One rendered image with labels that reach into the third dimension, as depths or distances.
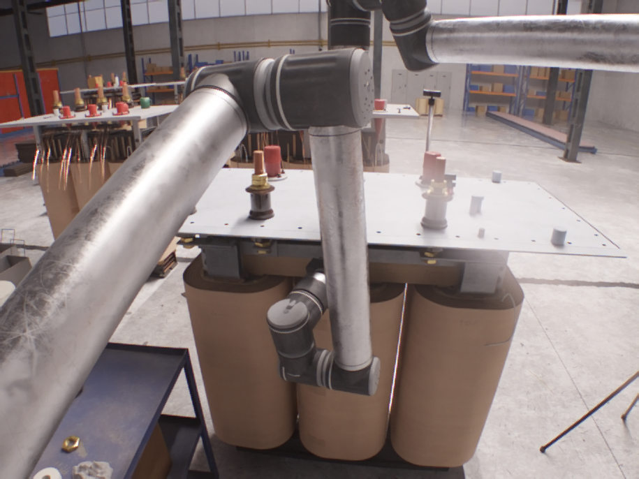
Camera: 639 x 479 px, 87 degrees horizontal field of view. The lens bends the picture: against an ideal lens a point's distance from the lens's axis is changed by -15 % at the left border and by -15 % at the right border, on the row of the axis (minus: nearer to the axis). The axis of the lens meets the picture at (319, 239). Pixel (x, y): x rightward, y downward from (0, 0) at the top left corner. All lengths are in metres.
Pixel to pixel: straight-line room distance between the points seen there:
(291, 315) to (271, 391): 0.77
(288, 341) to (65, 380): 0.62
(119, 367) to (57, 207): 2.74
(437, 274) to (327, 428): 0.81
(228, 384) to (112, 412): 0.54
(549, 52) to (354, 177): 0.46
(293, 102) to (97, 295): 0.45
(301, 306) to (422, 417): 0.89
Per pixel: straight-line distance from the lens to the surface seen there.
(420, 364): 1.55
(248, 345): 1.53
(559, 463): 2.48
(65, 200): 4.04
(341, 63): 0.71
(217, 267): 1.42
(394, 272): 1.42
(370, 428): 1.78
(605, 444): 2.70
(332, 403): 1.66
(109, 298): 0.52
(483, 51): 0.94
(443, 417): 1.72
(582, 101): 10.70
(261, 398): 1.72
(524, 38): 0.90
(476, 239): 1.16
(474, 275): 1.35
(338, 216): 0.78
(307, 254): 1.36
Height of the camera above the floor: 1.80
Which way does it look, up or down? 24 degrees down
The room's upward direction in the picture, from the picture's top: straight up
